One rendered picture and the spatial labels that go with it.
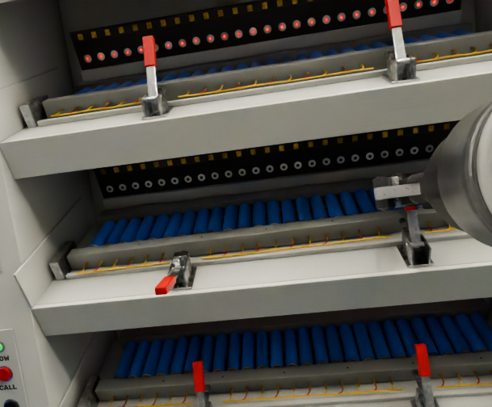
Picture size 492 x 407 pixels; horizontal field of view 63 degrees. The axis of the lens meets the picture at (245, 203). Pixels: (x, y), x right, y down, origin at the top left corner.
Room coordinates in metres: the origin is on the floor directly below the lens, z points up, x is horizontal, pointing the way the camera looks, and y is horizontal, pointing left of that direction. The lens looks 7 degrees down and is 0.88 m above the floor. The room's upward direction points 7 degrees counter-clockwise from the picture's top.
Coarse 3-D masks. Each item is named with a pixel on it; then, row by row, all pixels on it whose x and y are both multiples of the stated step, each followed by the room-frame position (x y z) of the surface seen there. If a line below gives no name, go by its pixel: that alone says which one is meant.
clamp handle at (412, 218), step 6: (408, 210) 0.44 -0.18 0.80; (414, 210) 0.44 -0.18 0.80; (408, 216) 0.44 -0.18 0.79; (414, 216) 0.43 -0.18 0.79; (408, 222) 0.44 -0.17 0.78; (414, 222) 0.43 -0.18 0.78; (414, 228) 0.43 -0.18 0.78; (414, 234) 0.43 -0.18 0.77; (414, 240) 0.43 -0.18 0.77; (420, 240) 0.43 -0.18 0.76
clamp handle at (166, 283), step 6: (174, 264) 0.45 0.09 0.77; (180, 264) 0.45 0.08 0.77; (174, 270) 0.45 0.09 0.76; (180, 270) 0.45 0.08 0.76; (168, 276) 0.42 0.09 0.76; (174, 276) 0.42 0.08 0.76; (162, 282) 0.40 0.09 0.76; (168, 282) 0.40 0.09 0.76; (174, 282) 0.41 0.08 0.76; (156, 288) 0.39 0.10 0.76; (162, 288) 0.39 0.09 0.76; (168, 288) 0.39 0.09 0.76; (156, 294) 0.39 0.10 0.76; (162, 294) 0.39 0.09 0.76
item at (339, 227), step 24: (336, 216) 0.50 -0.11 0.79; (360, 216) 0.49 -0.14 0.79; (384, 216) 0.48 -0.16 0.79; (432, 216) 0.47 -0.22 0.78; (168, 240) 0.51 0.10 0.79; (192, 240) 0.50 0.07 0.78; (216, 240) 0.50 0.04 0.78; (240, 240) 0.49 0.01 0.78; (264, 240) 0.49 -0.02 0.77; (288, 240) 0.49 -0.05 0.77; (312, 240) 0.49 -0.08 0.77; (360, 240) 0.47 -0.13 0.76; (72, 264) 0.52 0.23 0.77; (96, 264) 0.52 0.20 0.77; (120, 264) 0.51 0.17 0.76
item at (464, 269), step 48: (192, 192) 0.61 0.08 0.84; (240, 192) 0.60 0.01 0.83; (48, 240) 0.52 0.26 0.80; (336, 240) 0.49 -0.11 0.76; (48, 288) 0.49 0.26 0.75; (96, 288) 0.48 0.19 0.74; (144, 288) 0.46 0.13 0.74; (192, 288) 0.45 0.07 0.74; (240, 288) 0.44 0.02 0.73; (288, 288) 0.43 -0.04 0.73; (336, 288) 0.43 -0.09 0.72; (384, 288) 0.42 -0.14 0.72; (432, 288) 0.42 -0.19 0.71; (480, 288) 0.42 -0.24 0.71
